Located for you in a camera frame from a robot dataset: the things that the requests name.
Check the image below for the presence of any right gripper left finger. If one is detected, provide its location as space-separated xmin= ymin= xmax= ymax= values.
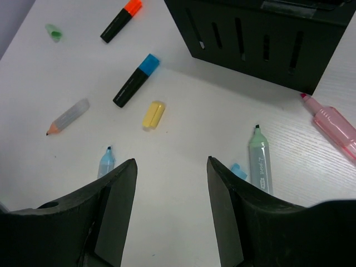
xmin=1 ymin=159 xmax=137 ymax=266

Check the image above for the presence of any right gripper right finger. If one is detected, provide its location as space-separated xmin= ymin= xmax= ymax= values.
xmin=207 ymin=157 xmax=355 ymax=266

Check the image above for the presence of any pink highlighter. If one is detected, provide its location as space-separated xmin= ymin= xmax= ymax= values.
xmin=300 ymin=93 xmax=355 ymax=163

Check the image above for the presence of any blue cap black highlighter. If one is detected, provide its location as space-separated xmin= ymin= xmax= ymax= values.
xmin=113 ymin=54 xmax=160 ymax=108

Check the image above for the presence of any orange cap black highlighter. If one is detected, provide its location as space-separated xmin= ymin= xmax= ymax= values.
xmin=100 ymin=0 xmax=142 ymax=43

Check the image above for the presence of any green grey highlighter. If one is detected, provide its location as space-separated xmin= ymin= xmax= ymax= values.
xmin=249 ymin=125 xmax=274 ymax=195

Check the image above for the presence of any light blue highlighter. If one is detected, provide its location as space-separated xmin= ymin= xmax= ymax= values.
xmin=97 ymin=146 xmax=115 ymax=179

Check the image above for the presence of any yellow highlighter cap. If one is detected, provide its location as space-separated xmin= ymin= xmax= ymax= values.
xmin=142 ymin=101 xmax=166 ymax=130

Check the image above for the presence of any black slotted container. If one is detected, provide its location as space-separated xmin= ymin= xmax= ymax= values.
xmin=166 ymin=1 xmax=355 ymax=95

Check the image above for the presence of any green highlighter cap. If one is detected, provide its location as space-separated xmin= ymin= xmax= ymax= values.
xmin=45 ymin=24 xmax=63 ymax=42

